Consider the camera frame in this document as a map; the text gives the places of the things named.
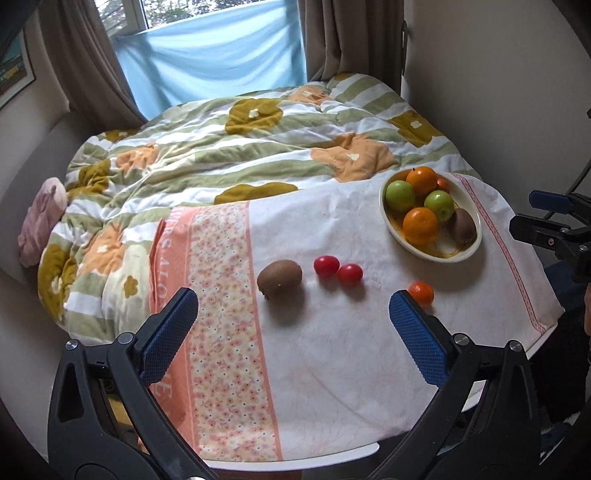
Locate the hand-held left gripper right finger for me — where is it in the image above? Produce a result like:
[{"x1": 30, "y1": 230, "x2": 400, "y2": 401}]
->
[{"x1": 369, "y1": 291, "x2": 544, "y2": 480}]

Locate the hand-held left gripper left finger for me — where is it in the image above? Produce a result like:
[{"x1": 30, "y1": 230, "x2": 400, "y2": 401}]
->
[{"x1": 47, "y1": 287, "x2": 213, "y2": 480}]

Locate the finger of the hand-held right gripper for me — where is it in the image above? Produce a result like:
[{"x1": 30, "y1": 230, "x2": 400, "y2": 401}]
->
[
  {"x1": 509, "y1": 213, "x2": 591, "y2": 262},
  {"x1": 529, "y1": 189, "x2": 591, "y2": 219}
]

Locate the small orange tomato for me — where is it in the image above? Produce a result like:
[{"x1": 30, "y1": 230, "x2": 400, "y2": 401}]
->
[{"x1": 408, "y1": 281, "x2": 435, "y2": 306}]

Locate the brown kiwi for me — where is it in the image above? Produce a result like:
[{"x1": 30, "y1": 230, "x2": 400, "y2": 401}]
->
[
  {"x1": 257, "y1": 259, "x2": 304, "y2": 301},
  {"x1": 450, "y1": 208, "x2": 478, "y2": 245}
]

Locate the yellow ceramic bowl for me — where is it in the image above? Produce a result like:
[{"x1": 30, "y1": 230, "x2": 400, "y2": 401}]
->
[{"x1": 379, "y1": 168, "x2": 484, "y2": 263}]

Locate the red cherry tomato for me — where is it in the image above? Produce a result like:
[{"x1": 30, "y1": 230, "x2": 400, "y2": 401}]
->
[
  {"x1": 313, "y1": 255, "x2": 341, "y2": 278},
  {"x1": 336, "y1": 263, "x2": 364, "y2": 288}
]

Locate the green apple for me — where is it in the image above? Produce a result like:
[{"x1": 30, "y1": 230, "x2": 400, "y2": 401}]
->
[
  {"x1": 424, "y1": 189, "x2": 456, "y2": 222},
  {"x1": 385, "y1": 180, "x2": 417, "y2": 212}
]

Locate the large orange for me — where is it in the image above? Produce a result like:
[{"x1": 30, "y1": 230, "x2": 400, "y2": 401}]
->
[
  {"x1": 403, "y1": 207, "x2": 440, "y2": 247},
  {"x1": 406, "y1": 166, "x2": 439, "y2": 197}
]

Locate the floral white orange tablecloth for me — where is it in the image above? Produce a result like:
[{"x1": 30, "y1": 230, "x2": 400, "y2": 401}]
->
[{"x1": 148, "y1": 173, "x2": 565, "y2": 463}]

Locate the yellow object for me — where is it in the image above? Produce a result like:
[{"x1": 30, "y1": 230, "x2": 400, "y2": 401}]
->
[{"x1": 103, "y1": 391, "x2": 140, "y2": 440}]

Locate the pink plush pillow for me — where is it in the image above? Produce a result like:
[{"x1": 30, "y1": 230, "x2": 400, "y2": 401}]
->
[{"x1": 17, "y1": 177, "x2": 68, "y2": 268}]

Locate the floral striped duvet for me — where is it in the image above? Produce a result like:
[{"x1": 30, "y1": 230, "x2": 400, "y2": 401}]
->
[{"x1": 37, "y1": 72, "x2": 482, "y2": 345}]

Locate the grey headboard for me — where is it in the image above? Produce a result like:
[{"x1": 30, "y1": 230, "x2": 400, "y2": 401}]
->
[{"x1": 0, "y1": 110, "x2": 100, "y2": 280}]

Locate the light blue cloth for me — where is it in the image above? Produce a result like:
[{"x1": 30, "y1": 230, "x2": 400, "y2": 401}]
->
[{"x1": 113, "y1": 0, "x2": 308, "y2": 122}]

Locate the window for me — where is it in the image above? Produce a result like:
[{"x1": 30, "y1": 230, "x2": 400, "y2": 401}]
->
[{"x1": 95, "y1": 0, "x2": 278, "y2": 36}]

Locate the black cable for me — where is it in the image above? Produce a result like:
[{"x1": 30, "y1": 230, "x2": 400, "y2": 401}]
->
[{"x1": 567, "y1": 156, "x2": 591, "y2": 195}]

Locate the framed wall picture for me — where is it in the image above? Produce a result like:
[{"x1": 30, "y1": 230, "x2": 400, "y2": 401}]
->
[{"x1": 0, "y1": 34, "x2": 36, "y2": 110}]

